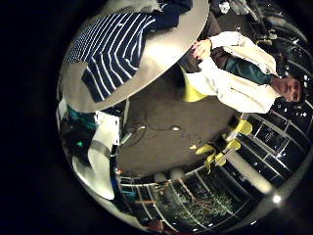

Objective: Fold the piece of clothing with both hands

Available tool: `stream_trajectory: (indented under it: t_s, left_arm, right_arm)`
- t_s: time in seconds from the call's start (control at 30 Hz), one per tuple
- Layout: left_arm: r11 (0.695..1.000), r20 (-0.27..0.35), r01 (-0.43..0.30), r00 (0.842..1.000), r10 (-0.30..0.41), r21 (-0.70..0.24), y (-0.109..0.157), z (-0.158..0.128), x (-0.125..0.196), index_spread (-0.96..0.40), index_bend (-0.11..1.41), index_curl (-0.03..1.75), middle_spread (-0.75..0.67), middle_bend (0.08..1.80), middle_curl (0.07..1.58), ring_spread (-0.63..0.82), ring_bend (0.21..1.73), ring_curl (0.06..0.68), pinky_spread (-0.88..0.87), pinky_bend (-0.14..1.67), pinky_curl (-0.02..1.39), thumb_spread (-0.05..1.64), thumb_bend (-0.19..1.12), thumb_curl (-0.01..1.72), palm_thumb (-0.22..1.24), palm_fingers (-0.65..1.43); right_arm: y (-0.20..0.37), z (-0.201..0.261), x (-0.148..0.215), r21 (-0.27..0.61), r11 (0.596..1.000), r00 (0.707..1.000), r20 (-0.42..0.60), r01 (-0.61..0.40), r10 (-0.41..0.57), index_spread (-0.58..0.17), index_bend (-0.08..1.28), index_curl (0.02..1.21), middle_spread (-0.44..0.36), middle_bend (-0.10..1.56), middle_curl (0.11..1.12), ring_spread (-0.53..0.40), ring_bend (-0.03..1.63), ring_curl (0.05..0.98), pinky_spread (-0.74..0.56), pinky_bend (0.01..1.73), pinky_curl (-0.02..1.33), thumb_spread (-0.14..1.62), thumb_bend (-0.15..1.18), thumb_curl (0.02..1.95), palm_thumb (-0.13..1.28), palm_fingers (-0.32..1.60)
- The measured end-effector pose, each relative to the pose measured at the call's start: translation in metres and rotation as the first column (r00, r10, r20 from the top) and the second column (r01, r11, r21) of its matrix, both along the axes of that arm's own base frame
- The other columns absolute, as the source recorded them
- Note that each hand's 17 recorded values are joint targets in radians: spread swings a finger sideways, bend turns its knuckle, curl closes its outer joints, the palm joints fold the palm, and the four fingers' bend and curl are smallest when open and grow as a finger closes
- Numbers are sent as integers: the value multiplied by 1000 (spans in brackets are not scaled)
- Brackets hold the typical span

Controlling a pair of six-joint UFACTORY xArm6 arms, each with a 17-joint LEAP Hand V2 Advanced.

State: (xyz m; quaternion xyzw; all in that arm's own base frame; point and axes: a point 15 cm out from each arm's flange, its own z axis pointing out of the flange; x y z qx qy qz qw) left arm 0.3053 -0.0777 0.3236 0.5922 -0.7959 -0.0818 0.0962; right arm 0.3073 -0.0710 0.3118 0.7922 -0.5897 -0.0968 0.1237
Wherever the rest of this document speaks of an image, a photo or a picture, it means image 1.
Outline white round pillar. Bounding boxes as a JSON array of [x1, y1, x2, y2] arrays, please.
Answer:
[[224, 151, 273, 195]]

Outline black floor cable with adapter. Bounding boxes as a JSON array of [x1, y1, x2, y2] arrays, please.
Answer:
[[121, 111, 197, 148]]

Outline person in white jacket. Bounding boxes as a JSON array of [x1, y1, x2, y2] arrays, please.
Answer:
[[177, 30, 306, 115]]

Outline yellow stool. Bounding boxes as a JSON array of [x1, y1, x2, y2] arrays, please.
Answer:
[[181, 72, 209, 103]]

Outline yellow chair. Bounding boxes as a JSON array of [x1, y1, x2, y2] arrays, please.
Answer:
[[195, 143, 227, 170], [224, 139, 243, 152], [233, 117, 254, 135]]

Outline navy white striped shirt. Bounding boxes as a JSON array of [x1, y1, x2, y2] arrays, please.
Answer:
[[67, 0, 194, 103]]

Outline white crumpled bag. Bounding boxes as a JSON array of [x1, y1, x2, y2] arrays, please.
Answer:
[[219, 1, 231, 15]]

